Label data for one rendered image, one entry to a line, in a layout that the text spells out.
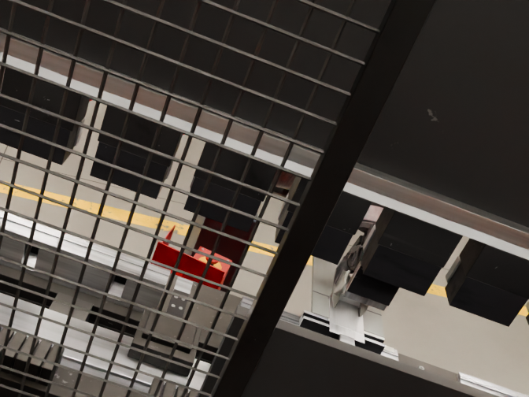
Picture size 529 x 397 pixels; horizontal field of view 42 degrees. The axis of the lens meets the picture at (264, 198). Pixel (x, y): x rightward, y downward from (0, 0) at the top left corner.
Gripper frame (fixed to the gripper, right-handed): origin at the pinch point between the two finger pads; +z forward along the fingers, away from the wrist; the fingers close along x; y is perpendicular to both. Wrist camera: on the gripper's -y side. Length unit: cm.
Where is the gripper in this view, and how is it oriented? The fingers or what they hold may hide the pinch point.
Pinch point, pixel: (347, 307)
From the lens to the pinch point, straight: 164.4
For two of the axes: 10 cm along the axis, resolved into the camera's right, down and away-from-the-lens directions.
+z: -3.1, 9.2, -2.2
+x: 9.3, 3.4, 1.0
